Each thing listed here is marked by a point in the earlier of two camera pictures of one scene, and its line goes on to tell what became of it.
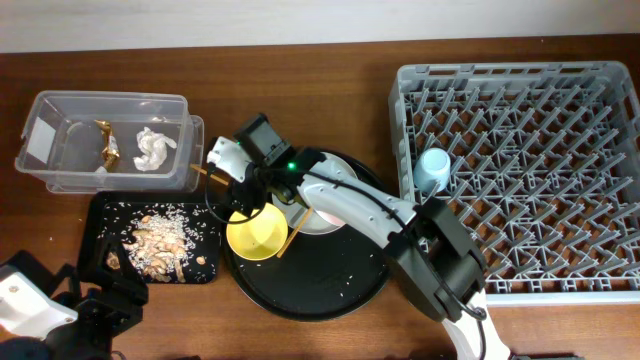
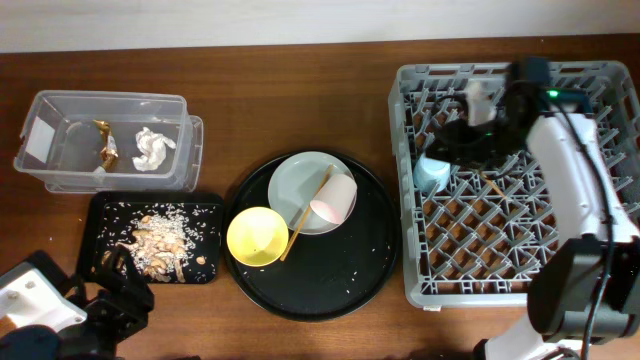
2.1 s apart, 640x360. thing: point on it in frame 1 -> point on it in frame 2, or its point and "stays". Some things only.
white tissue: (154, 145) stays
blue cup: (432, 170) stays
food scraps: (159, 244) stays
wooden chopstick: (213, 176) -> (494, 186)
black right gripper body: (255, 186) -> (482, 144)
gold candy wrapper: (110, 151) stays
